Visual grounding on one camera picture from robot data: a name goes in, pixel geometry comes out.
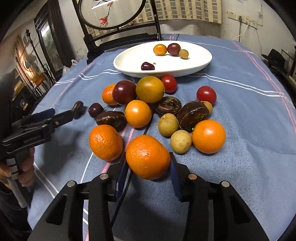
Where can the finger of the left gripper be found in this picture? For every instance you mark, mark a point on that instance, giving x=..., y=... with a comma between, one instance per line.
x=33, y=118
x=56, y=121

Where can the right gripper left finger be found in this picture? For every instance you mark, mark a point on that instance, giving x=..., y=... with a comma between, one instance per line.
x=117, y=176

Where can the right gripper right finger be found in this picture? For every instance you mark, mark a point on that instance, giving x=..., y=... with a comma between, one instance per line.
x=179, y=178

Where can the mandarin orange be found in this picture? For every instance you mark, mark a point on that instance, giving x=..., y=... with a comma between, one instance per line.
x=105, y=142

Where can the large front orange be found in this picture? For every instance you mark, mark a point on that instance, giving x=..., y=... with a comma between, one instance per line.
x=147, y=157

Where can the smooth orange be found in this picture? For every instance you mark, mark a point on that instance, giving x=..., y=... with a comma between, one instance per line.
x=208, y=136

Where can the tan longan fruit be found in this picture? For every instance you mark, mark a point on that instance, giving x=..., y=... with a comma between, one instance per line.
x=168, y=124

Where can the large dark chestnut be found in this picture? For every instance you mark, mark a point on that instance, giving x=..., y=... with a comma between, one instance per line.
x=192, y=113

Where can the dark water chestnut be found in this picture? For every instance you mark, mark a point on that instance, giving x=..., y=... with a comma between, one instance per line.
x=168, y=104

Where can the hidden small longan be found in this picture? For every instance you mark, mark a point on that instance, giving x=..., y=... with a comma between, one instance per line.
x=209, y=106

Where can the large dark red plum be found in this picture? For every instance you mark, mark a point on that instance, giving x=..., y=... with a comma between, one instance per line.
x=124, y=92

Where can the red cherry tomato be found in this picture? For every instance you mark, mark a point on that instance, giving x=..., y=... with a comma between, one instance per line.
x=206, y=93
x=170, y=84

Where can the yellow orange round fruit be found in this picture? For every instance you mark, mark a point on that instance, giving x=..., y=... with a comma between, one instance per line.
x=150, y=89

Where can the dark cherry with stem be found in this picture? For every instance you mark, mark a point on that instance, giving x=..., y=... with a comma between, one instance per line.
x=147, y=66

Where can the small yellow longan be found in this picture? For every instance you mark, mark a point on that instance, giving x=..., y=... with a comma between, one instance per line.
x=184, y=54

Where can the small back mandarin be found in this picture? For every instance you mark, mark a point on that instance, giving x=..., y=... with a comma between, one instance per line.
x=107, y=95

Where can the orange tomato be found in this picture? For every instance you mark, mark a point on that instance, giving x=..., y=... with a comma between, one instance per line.
x=138, y=114

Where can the person left hand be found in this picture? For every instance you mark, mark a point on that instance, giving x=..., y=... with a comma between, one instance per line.
x=26, y=178

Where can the blue striped tablecloth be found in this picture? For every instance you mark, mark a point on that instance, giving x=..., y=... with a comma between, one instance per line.
x=258, y=157

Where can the dark wooden cabinet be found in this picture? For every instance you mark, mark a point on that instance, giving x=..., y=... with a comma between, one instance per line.
x=53, y=38

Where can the white round plate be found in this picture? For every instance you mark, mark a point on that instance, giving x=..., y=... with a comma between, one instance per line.
x=130, y=60

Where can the black framed embroidery screen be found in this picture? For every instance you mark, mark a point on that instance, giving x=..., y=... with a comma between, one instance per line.
x=142, y=27

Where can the yellow cherry tomato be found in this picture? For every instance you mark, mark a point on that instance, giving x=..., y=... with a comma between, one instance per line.
x=160, y=49

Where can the wall power strip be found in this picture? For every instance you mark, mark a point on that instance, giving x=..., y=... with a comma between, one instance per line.
x=243, y=19

